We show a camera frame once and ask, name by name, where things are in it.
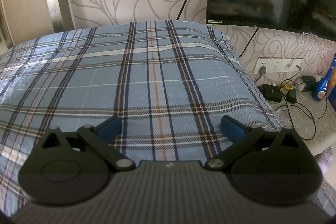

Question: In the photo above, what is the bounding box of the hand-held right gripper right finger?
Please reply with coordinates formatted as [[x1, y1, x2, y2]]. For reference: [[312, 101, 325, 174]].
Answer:
[[205, 115, 302, 170]]

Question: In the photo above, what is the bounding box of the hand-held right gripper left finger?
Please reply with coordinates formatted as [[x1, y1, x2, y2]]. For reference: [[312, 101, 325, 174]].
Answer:
[[39, 116, 135, 170]]

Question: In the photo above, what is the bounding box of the black set-top box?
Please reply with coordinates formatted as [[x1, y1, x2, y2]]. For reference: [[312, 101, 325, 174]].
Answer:
[[262, 84, 283, 103]]

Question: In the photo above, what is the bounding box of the black power adapter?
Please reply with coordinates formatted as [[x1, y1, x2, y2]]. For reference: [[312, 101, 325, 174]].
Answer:
[[286, 89, 298, 105]]

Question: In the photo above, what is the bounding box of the blue plaid bed sheet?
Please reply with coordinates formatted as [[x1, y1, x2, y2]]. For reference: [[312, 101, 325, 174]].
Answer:
[[0, 20, 332, 218]]

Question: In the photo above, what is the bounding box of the dark green object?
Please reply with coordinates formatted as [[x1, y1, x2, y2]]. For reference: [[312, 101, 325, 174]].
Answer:
[[300, 76, 319, 90]]

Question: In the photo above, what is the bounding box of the blue glass bottle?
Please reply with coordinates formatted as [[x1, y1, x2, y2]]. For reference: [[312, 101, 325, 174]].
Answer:
[[312, 53, 336, 102]]

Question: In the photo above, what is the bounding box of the grey plug with cable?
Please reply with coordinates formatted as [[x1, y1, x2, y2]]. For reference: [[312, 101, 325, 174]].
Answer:
[[254, 64, 268, 86]]

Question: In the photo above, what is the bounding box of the white wall socket panel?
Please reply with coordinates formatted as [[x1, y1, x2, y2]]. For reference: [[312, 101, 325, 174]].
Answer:
[[254, 57, 303, 74]]

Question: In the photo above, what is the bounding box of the black adapter cable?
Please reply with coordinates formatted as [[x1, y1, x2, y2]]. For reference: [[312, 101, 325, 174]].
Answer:
[[273, 64, 328, 140]]

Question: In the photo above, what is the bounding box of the white charging cable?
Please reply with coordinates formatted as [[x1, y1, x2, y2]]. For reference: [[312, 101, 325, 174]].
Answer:
[[287, 35, 306, 68]]

